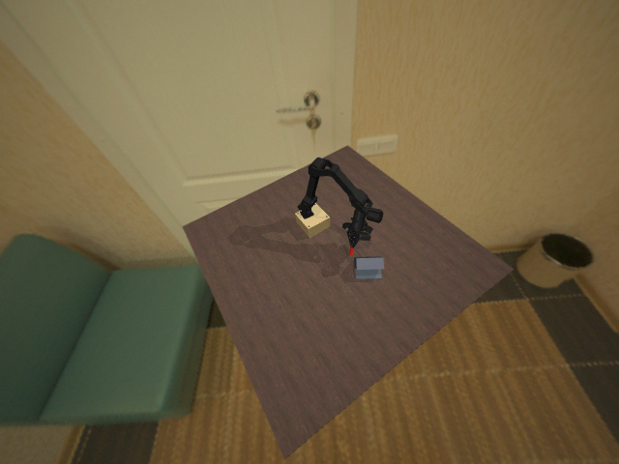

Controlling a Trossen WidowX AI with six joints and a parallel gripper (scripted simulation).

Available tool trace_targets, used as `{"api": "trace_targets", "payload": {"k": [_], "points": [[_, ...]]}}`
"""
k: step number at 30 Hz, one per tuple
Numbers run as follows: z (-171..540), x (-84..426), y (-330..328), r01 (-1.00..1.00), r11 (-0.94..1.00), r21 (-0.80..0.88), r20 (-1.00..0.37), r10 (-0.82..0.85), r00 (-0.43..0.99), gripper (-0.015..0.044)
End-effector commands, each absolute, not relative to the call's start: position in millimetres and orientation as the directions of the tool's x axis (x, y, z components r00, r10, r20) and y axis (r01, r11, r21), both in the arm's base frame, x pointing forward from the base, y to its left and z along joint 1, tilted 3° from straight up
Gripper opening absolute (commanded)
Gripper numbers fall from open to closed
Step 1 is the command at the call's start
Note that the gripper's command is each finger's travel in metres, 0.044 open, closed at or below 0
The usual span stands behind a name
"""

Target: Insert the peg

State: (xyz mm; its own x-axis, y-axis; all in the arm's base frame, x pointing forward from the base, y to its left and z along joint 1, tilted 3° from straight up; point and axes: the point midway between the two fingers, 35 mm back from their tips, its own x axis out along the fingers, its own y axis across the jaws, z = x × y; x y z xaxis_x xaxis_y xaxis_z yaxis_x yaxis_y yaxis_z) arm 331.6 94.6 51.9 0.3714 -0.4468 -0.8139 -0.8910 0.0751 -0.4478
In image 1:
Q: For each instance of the dark grey sloped panel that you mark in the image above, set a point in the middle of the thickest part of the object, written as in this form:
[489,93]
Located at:
[368,267]

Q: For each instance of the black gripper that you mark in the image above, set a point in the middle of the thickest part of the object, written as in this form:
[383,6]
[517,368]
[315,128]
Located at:
[355,231]

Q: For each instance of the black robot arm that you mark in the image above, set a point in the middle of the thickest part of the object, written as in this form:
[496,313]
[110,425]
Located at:
[357,197]

